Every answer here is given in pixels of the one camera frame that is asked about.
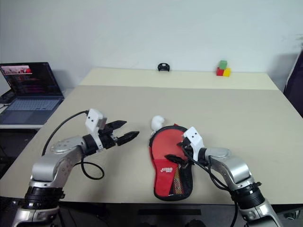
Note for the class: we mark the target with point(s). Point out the black caster wheel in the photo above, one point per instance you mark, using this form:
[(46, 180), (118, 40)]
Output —
[(290, 215)]

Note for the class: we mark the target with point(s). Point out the red table tennis paddle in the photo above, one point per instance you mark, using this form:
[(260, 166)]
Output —
[(165, 144)]

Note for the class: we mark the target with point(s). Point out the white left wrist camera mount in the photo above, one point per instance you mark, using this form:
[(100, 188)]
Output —
[(93, 120)]

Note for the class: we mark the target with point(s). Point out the black device beside laptop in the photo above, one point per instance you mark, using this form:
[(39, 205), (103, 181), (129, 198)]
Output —
[(6, 97)]

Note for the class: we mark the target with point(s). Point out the yellow cube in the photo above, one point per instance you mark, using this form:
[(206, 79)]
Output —
[(227, 72)]

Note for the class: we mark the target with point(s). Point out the red cube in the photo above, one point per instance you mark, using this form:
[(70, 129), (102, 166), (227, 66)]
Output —
[(220, 72)]

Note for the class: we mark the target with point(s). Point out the open dark laptop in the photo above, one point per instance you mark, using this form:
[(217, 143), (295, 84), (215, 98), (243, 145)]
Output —
[(33, 87)]

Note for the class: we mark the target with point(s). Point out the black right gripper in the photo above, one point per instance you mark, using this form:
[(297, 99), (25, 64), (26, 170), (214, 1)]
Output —
[(189, 153)]

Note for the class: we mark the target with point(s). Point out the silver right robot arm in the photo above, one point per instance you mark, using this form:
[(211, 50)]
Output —
[(236, 168)]

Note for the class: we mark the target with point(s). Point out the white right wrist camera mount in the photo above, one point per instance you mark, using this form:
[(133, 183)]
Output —
[(194, 138)]

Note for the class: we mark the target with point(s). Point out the dark rounded shape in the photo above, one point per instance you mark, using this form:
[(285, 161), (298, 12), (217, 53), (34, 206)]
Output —
[(195, 223)]

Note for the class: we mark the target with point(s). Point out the small black clip device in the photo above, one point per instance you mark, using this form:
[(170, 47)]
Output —
[(163, 67)]

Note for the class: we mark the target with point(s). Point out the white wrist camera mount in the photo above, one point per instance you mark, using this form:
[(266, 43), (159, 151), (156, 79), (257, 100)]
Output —
[(93, 120), (194, 138)]

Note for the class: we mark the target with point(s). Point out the green cube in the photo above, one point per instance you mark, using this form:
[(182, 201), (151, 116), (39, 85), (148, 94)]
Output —
[(223, 64)]

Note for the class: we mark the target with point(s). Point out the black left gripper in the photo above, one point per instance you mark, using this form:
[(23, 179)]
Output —
[(107, 139)]

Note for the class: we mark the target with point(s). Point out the black red paddle case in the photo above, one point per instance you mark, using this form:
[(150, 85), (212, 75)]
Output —
[(163, 184)]

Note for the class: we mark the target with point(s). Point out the black table frame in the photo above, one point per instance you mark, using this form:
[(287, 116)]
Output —
[(118, 205)]

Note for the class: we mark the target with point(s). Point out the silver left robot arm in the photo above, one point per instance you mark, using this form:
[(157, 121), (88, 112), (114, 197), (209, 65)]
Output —
[(52, 165)]

